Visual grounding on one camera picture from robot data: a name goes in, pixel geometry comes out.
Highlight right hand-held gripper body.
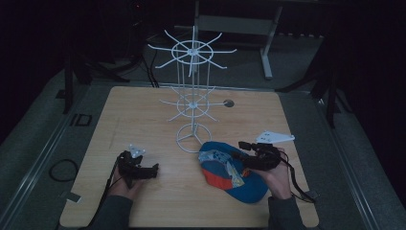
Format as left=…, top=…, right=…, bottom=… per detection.
left=242, top=129, right=296, bottom=172

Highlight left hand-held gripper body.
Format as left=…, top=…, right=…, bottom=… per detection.
left=117, top=144, right=151, bottom=190

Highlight blue and orange cap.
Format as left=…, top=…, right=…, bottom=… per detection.
left=197, top=141, right=270, bottom=205

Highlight person's left hand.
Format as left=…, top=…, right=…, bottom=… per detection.
left=107, top=166, right=146, bottom=201

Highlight person's right hand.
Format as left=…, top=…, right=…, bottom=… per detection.
left=250, top=147, right=293, bottom=201

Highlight black floor socket box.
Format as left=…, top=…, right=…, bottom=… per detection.
left=69, top=112, right=94, bottom=127

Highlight black metal stand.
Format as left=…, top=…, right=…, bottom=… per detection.
left=60, top=47, right=130, bottom=115
left=275, top=30, right=353, bottom=129

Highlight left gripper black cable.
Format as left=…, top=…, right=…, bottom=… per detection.
left=85, top=157, right=124, bottom=230

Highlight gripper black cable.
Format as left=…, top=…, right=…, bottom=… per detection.
left=85, top=157, right=124, bottom=230
left=276, top=148, right=317, bottom=204

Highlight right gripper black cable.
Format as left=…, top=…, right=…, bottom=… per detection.
left=276, top=148, right=317, bottom=204

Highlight black cable loop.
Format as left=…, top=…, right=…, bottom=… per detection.
left=48, top=158, right=80, bottom=183

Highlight black hanging cables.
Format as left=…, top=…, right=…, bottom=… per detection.
left=140, top=47, right=161, bottom=88

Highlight white wire display rack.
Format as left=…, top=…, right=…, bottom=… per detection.
left=147, top=26, right=238, bottom=154

